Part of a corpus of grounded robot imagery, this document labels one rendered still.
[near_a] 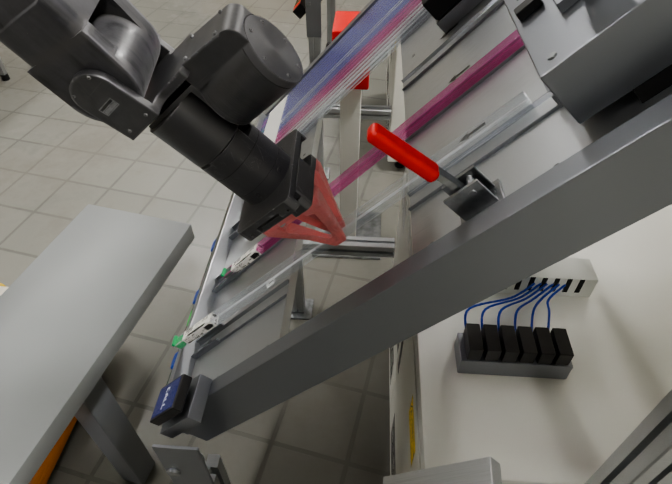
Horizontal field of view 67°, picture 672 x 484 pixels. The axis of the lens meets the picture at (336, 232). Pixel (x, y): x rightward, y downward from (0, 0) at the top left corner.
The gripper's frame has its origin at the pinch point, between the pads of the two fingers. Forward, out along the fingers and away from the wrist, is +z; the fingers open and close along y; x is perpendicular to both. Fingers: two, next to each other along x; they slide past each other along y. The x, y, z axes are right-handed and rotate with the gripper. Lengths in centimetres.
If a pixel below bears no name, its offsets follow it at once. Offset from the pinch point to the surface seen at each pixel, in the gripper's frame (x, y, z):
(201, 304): 28.6, 6.7, 3.2
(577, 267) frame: -11, 20, 48
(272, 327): 11.5, -4.9, 2.6
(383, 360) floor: 55, 42, 80
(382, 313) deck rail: -3.9, -10.7, 1.8
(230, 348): 19.9, -3.7, 3.5
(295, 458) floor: 72, 13, 63
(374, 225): 55, 98, 79
